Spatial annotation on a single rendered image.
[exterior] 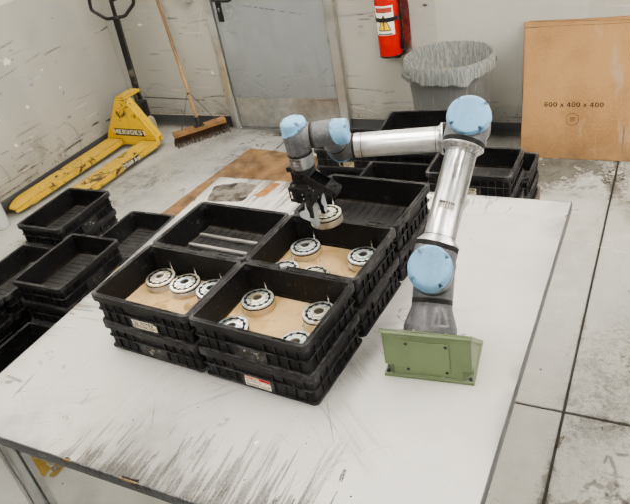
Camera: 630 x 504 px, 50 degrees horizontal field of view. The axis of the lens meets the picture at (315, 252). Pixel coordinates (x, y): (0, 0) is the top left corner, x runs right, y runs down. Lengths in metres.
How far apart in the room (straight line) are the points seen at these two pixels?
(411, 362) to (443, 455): 0.29
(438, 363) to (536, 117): 2.89
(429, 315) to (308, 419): 0.44
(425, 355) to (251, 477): 0.56
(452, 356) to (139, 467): 0.89
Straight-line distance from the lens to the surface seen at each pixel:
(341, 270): 2.17
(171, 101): 6.10
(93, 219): 3.67
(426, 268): 1.75
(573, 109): 4.52
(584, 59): 4.47
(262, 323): 2.02
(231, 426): 1.93
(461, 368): 1.88
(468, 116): 1.85
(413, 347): 1.86
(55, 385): 2.32
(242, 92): 5.59
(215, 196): 3.08
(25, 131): 5.58
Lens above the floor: 2.06
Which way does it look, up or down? 32 degrees down
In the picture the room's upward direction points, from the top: 11 degrees counter-clockwise
